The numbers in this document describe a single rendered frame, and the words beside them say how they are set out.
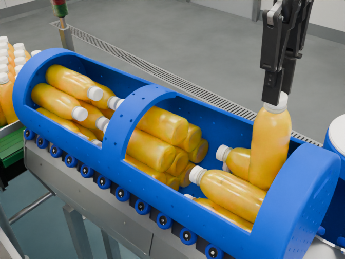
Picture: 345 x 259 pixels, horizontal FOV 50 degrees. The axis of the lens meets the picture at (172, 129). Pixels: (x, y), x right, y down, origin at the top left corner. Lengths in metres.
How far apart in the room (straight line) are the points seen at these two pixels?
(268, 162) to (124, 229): 0.50
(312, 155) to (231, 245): 0.23
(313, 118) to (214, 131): 2.14
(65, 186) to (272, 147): 0.73
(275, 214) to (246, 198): 0.09
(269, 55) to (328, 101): 2.78
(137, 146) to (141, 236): 0.27
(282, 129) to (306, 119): 2.38
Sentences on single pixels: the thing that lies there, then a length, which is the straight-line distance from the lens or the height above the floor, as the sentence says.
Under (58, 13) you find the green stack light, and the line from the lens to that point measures 1.72.
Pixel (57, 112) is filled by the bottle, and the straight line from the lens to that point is 1.11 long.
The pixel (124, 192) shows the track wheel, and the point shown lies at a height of 0.97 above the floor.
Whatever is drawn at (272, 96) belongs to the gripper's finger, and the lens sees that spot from 0.66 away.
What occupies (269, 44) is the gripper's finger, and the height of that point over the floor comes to 1.46.
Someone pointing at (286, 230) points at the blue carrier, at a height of 1.17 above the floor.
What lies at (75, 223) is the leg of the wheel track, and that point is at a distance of 1.54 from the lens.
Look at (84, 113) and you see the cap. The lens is 1.08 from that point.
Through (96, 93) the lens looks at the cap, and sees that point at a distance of 1.07.
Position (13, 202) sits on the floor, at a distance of 2.55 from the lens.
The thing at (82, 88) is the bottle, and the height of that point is 1.17.
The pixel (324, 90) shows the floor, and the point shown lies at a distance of 3.52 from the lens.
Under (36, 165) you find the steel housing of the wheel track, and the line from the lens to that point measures 1.35.
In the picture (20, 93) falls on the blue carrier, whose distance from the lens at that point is 1.16.
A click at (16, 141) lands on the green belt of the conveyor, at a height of 0.90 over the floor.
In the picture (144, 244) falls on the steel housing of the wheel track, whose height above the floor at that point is 0.86.
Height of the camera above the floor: 1.69
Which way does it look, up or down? 36 degrees down
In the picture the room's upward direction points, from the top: 3 degrees counter-clockwise
